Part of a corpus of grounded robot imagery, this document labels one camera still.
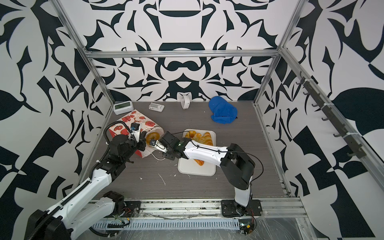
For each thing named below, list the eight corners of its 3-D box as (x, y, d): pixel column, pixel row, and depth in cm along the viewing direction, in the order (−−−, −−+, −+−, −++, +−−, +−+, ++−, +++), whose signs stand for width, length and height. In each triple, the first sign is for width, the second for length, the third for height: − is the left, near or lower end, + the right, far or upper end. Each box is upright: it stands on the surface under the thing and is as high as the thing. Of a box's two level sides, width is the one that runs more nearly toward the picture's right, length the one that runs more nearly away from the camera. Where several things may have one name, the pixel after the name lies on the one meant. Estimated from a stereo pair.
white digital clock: (115, 115, 113) (112, 111, 109) (115, 107, 118) (113, 103, 114) (134, 111, 115) (132, 107, 112) (133, 104, 120) (131, 99, 117)
